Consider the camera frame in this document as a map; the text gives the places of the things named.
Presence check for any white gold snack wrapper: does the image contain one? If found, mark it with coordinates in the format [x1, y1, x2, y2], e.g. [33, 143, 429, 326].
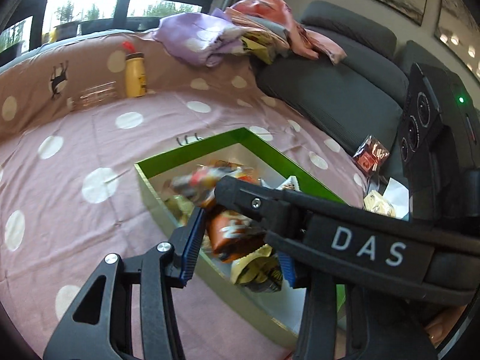
[364, 178, 409, 221]

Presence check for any red brown snack packet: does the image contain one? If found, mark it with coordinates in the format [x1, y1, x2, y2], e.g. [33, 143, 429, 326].
[352, 135, 390, 177]

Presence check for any purple folded cloth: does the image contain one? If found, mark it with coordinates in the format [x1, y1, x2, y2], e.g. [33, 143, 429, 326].
[153, 9, 247, 68]

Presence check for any brown polka dot bolster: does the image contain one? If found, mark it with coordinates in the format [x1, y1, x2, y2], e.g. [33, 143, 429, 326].
[1, 32, 264, 141]

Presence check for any black planter box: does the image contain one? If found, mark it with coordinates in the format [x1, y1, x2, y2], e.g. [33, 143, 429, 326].
[52, 20, 81, 41]

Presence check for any yellow patterned cloth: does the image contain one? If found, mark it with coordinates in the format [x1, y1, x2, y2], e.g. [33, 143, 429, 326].
[240, 35, 278, 65]

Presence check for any yellow green corn snack bag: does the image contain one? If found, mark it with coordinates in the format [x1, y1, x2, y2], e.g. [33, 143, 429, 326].
[164, 195, 194, 225]

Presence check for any pink polka dot sheet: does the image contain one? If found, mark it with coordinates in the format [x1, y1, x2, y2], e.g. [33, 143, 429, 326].
[1, 88, 367, 354]

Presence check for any person right hand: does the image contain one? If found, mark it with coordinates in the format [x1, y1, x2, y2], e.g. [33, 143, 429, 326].
[425, 306, 466, 346]

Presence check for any orange mushroom snack bag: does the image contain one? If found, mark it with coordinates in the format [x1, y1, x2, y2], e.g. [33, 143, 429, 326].
[164, 160, 264, 263]

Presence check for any clear plastic water bottle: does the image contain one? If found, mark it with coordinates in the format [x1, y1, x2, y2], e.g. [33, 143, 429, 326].
[67, 81, 119, 111]

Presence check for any grey sofa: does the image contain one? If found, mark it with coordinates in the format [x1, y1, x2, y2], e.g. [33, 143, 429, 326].
[256, 0, 446, 182]

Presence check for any black framed window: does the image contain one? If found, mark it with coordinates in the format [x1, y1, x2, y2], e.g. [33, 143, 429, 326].
[1, 0, 213, 63]

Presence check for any yellow bottle red strap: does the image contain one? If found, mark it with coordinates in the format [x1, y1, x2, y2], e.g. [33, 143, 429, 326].
[121, 40, 148, 98]

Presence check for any black camera unit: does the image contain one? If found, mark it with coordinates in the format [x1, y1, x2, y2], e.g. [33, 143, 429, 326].
[398, 63, 479, 221]

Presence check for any white Diovo snack bag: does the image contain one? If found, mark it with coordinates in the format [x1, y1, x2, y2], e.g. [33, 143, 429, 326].
[277, 175, 300, 192]

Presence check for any pink orange folded cloth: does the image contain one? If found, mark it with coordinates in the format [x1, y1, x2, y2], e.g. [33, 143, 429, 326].
[224, 0, 347, 65]

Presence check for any green cardboard box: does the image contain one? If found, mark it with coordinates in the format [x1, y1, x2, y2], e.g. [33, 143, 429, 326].
[133, 127, 348, 350]

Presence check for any black sesame snack bag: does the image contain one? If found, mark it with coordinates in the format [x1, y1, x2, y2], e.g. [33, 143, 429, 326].
[230, 244, 283, 293]

